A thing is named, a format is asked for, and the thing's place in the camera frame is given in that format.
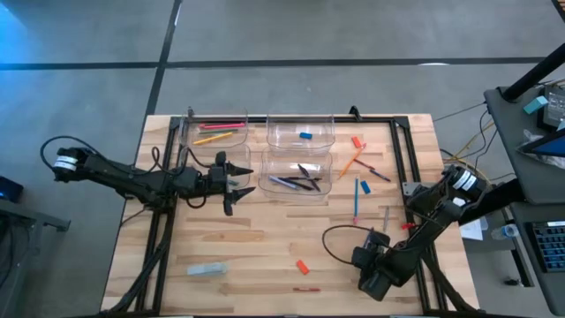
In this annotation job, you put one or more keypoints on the clear water bottle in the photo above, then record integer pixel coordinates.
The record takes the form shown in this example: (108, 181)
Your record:
(505, 232)

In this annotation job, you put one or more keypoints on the dark pens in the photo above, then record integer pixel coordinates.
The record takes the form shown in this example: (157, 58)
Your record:
(303, 170)

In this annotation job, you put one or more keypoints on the black support beam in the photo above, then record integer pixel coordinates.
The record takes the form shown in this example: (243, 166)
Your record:
(499, 199)

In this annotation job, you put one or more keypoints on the blue pencil pink eraser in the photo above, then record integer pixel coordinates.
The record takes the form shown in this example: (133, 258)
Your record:
(356, 199)

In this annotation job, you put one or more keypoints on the black aluminium table frame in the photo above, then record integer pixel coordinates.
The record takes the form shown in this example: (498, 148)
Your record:
(256, 119)

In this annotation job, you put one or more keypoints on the dark blue crayon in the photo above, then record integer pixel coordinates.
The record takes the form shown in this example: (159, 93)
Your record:
(379, 175)

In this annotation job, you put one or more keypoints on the dark purple pen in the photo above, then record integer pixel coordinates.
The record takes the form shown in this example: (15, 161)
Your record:
(291, 178)

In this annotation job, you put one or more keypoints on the red eraser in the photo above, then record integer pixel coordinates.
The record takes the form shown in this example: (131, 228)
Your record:
(356, 141)

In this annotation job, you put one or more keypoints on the tablet with blue screen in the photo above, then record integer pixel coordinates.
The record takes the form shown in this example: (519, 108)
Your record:
(549, 148)

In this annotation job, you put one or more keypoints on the yellow pencil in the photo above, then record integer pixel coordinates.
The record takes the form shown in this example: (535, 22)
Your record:
(212, 138)

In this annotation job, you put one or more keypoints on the black clamp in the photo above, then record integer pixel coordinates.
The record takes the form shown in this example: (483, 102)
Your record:
(355, 113)

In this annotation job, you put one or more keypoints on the orange pencil pink eraser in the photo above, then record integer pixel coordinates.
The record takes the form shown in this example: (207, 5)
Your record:
(351, 162)

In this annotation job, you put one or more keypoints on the teal box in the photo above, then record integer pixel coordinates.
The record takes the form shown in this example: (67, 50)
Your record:
(536, 105)

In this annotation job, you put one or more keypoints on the orange-red eraser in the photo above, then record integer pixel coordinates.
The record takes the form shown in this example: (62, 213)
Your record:
(303, 267)

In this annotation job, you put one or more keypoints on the white paper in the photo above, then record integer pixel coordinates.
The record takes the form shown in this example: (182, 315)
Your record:
(474, 229)

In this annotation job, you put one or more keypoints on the dark device blue light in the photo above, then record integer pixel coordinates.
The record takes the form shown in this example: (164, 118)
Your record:
(9, 190)

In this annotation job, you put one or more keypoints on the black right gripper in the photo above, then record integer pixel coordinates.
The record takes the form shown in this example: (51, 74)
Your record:
(375, 274)

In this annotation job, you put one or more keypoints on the green pencil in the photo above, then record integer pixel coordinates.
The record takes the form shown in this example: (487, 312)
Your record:
(218, 131)

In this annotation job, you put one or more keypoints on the clear plastic bin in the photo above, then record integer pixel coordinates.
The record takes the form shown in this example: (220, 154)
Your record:
(282, 128)
(198, 154)
(273, 159)
(190, 119)

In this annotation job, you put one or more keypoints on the small black floor object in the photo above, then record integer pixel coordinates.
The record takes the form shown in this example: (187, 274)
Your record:
(512, 281)

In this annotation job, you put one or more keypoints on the grey metal stand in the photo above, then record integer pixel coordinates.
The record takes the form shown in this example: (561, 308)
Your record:
(35, 216)

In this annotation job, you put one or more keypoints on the grey side desk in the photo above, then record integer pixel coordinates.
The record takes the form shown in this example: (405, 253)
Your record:
(507, 146)

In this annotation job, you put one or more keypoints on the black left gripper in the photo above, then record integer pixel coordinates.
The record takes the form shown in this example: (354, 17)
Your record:
(212, 182)

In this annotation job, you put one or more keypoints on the dark grey desk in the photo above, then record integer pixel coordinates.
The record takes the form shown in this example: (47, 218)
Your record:
(556, 291)

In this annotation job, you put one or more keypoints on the black keyboard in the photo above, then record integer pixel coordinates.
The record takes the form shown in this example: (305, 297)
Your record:
(549, 247)

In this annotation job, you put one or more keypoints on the black device with label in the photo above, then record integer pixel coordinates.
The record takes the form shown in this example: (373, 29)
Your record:
(555, 110)

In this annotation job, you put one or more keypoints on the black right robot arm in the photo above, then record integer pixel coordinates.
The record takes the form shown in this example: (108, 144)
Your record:
(437, 199)

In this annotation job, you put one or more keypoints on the pale grey stapler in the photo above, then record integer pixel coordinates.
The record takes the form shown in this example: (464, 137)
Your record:
(206, 269)

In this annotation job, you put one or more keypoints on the blue-grey pen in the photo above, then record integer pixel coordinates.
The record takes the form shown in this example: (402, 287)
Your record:
(278, 180)

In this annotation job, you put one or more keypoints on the grey metal bracket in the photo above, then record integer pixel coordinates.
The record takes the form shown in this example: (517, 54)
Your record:
(410, 187)

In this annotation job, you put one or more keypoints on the black stand pole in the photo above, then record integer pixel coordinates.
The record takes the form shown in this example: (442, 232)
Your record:
(534, 74)

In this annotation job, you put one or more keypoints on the red marker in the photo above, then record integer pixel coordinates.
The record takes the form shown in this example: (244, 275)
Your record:
(306, 289)

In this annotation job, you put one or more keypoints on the grey clamp post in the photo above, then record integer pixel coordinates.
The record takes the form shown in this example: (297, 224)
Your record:
(190, 111)

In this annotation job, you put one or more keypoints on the green crayon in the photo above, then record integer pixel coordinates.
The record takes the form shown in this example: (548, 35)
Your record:
(232, 182)

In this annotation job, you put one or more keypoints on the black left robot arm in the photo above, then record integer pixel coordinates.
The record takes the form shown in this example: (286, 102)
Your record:
(132, 179)

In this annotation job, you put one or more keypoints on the red tag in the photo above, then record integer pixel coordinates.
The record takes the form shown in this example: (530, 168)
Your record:
(408, 226)

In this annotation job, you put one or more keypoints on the black pen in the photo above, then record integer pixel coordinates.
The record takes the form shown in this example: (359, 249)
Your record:
(304, 186)

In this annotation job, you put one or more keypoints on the grey marker pen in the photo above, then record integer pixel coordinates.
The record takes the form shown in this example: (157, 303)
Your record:
(386, 218)

